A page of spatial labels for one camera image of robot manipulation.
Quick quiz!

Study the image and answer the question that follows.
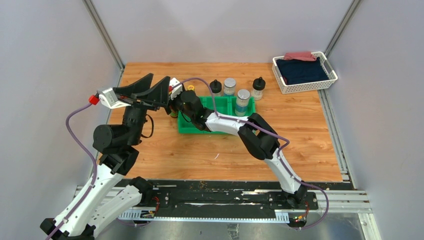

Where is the silver-lid jar in bin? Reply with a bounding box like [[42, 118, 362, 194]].
[[234, 89, 251, 117]]

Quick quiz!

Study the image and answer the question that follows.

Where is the black-spout seasoning jar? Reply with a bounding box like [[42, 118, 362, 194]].
[[251, 76, 266, 101], [209, 79, 222, 97]]

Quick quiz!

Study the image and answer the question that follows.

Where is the pink folded cloth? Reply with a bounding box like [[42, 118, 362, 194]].
[[283, 51, 317, 62]]

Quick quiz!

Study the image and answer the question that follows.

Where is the white perforated plastic basket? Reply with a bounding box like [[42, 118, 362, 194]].
[[272, 51, 338, 94]]

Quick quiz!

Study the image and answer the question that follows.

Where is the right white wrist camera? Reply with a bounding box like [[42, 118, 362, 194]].
[[169, 77, 184, 100]]

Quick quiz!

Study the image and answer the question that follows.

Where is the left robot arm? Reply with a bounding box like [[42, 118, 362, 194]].
[[40, 73, 182, 240]]

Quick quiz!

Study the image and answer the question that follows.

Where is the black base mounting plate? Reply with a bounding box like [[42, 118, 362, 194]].
[[120, 179, 363, 223]]

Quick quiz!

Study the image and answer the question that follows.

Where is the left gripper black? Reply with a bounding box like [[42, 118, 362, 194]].
[[114, 72, 171, 146]]

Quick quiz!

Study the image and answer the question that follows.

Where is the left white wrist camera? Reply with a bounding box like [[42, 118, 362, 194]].
[[88, 87, 130, 110]]

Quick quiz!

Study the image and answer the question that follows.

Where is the aluminium rail frame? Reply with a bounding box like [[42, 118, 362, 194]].
[[59, 185, 382, 240]]

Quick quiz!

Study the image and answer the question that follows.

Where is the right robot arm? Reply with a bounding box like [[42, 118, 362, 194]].
[[168, 90, 308, 209]]

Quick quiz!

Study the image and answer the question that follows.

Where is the dark blue folded cloth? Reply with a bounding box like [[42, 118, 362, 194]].
[[275, 57, 329, 85]]

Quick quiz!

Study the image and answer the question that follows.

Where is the green three-compartment plastic bin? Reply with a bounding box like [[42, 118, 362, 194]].
[[177, 95, 258, 135]]

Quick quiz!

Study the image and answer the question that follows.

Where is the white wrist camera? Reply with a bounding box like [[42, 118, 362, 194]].
[[169, 77, 184, 100], [88, 87, 130, 110]]

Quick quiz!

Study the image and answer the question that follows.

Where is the right black-spout seasoning jar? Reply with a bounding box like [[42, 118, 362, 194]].
[[251, 76, 266, 101]]

